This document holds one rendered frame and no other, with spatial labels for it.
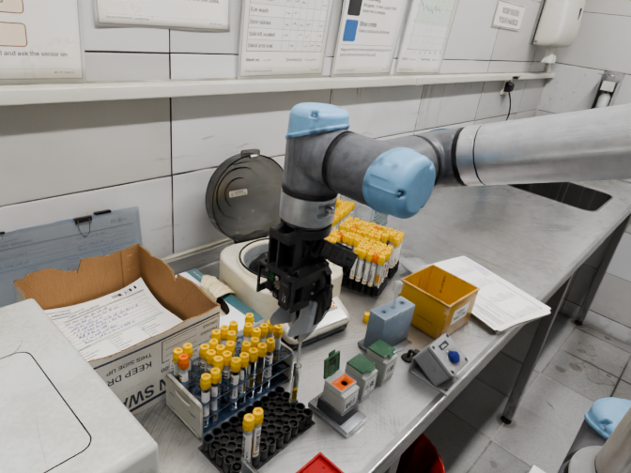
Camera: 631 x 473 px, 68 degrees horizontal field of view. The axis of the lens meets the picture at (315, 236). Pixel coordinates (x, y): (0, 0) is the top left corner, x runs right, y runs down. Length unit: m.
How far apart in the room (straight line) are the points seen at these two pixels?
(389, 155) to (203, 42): 0.66
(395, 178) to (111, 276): 0.70
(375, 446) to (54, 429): 0.53
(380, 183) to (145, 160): 0.67
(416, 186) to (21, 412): 0.42
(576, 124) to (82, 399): 0.55
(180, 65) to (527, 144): 0.73
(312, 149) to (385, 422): 0.52
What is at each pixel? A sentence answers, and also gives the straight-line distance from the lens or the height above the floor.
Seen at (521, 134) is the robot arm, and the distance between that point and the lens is 0.57.
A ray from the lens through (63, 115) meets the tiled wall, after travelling 0.98.
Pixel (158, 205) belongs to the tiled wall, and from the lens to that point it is 1.12.
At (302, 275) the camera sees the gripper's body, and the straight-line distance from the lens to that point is 0.63.
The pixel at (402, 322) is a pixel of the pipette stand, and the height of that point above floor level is 0.94.
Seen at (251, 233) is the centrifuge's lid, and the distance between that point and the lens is 1.20.
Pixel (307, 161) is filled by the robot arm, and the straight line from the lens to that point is 0.57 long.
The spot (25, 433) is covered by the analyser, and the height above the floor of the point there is 1.17.
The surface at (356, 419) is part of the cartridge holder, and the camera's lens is 0.87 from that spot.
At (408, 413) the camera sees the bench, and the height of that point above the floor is 0.87.
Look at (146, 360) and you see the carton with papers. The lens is 0.81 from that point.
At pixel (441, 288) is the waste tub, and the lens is 1.21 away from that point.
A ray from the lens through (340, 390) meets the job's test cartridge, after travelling 0.81.
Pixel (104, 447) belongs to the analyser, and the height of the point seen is 1.18.
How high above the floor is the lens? 1.51
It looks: 26 degrees down
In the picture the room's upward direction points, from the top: 8 degrees clockwise
